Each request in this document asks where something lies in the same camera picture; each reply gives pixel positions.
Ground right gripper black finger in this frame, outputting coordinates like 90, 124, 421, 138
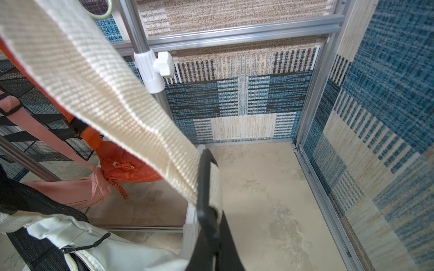
186, 149, 245, 271

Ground orange crossbody bag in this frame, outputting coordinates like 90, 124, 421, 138
1, 40, 162, 199

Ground white metal garment rack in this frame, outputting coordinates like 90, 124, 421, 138
0, 0, 208, 262

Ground black crossbody bag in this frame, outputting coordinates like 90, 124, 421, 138
1, 168, 88, 271

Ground cream white crossbody bag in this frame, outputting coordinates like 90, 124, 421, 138
1, 1, 226, 271

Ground pink crossbody bag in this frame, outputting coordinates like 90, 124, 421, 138
1, 91, 113, 210

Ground right green plastic hook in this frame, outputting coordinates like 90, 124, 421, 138
85, 0, 114, 20

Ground black mesh shelf rack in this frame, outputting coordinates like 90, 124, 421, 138
1, 60, 96, 162

